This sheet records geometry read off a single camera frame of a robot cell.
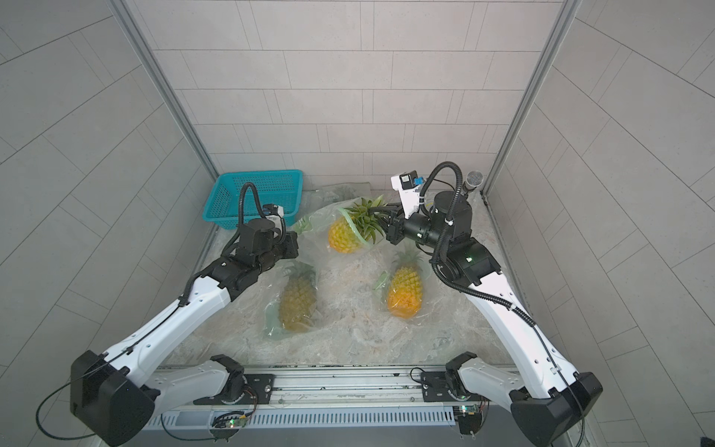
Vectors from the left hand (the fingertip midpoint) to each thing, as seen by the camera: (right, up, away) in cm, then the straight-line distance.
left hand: (303, 231), depth 79 cm
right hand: (+19, +6, -18) cm, 27 cm away
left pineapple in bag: (-1, -18, -1) cm, 19 cm away
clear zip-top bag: (+8, +1, -9) cm, 12 cm away
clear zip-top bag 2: (-9, -28, +1) cm, 29 cm away
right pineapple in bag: (+29, -16, 0) cm, 33 cm away
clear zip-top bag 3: (+23, -17, +3) cm, 29 cm away
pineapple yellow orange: (+14, +1, -15) cm, 20 cm away
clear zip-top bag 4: (+1, +12, +27) cm, 30 cm away
